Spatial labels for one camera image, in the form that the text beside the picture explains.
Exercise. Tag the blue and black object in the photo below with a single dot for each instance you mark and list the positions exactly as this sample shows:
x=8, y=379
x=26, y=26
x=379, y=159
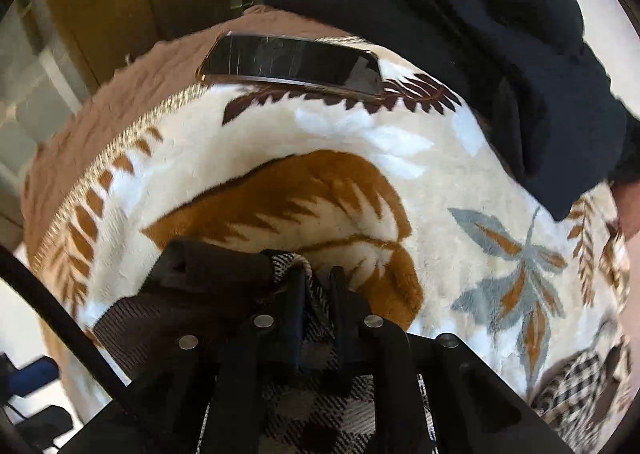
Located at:
x=30, y=376

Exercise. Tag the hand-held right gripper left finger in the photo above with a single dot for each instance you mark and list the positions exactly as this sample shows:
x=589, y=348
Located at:
x=296, y=301

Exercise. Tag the black and white plaid garment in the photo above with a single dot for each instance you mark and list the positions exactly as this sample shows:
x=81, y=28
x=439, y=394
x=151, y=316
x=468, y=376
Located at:
x=320, y=404

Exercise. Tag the black smartphone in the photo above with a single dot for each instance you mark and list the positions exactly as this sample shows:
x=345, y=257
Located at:
x=295, y=64

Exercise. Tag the leaf print fleece blanket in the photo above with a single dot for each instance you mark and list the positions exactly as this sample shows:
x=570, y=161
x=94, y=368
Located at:
x=300, y=143

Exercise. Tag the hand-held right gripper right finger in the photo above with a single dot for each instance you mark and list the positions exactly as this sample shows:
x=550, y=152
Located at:
x=339, y=304

